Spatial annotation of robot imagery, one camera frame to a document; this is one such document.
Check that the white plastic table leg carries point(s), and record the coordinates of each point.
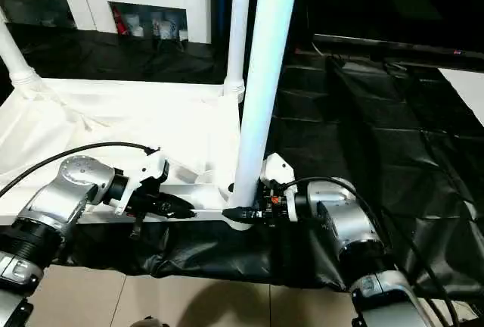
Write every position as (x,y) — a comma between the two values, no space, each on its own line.
(268,58)
(238,20)
(11,47)

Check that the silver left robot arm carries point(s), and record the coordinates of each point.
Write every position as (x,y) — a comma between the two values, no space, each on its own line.
(64,187)

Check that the black mat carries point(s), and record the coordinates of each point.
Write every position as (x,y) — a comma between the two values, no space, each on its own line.
(359,145)

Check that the black robot foot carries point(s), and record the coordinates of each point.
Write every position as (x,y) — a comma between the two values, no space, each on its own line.
(149,322)

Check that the red packet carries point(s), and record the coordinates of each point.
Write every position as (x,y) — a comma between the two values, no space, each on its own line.
(120,24)

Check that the long black bar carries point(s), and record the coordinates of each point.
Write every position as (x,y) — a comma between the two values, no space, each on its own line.
(397,46)

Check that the white flat board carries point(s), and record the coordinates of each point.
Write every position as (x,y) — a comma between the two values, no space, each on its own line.
(469,92)

